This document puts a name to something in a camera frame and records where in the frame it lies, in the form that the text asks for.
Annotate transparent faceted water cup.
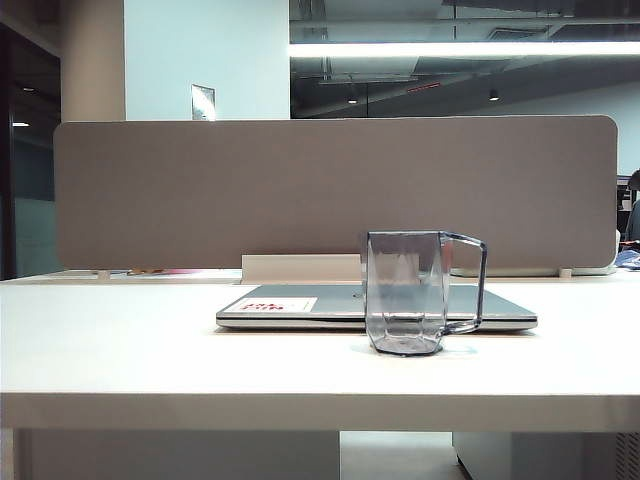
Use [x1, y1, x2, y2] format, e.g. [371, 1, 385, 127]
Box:
[360, 229, 488, 358]

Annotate white laptop sticker red print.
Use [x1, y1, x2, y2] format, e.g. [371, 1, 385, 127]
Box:
[224, 296, 320, 315]

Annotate silver closed laptop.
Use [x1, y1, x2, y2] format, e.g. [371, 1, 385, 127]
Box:
[216, 283, 539, 332]

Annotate brown fabric desk divider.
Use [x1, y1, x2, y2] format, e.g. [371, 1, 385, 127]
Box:
[53, 114, 620, 272]

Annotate pink and orange papers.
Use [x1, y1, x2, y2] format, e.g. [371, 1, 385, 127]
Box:
[112, 267, 202, 277]

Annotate white flat device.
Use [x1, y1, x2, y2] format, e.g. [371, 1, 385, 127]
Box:
[449, 264, 619, 278]

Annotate long white ceiling light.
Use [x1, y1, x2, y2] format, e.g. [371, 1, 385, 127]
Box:
[288, 40, 640, 58]

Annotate white desk support panel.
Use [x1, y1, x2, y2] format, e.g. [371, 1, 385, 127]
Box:
[12, 428, 342, 480]

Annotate white under-desk cabinet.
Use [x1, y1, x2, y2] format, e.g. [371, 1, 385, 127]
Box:
[453, 430, 640, 480]

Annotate seated person in background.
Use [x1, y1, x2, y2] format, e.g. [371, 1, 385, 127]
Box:
[626, 169, 640, 246]

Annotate framed wall poster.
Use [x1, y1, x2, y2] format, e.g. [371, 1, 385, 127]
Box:
[191, 83, 217, 121]

